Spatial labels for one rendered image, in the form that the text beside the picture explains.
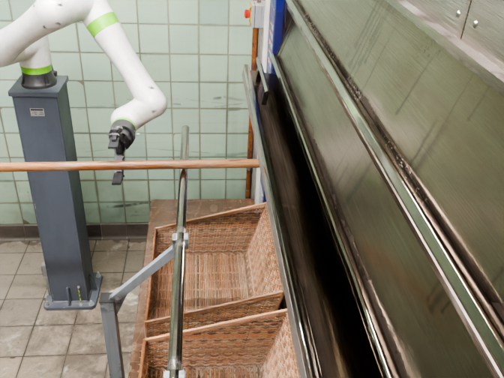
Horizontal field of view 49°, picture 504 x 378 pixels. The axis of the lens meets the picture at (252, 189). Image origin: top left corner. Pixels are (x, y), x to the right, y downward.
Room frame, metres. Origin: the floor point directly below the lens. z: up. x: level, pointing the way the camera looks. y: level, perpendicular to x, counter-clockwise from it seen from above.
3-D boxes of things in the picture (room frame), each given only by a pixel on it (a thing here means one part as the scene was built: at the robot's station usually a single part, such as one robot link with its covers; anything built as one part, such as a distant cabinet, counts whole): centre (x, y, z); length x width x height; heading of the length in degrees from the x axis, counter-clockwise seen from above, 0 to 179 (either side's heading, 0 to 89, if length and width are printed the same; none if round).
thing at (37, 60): (2.24, 0.95, 1.36); 0.16 x 0.13 x 0.19; 151
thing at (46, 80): (2.30, 0.95, 1.23); 0.26 x 0.15 x 0.06; 6
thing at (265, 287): (1.63, 0.14, 0.72); 0.56 x 0.49 x 0.28; 6
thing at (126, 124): (1.81, 0.48, 1.19); 0.12 x 0.06 x 0.09; 97
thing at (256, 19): (2.56, 0.01, 1.46); 0.10 x 0.07 x 0.10; 6
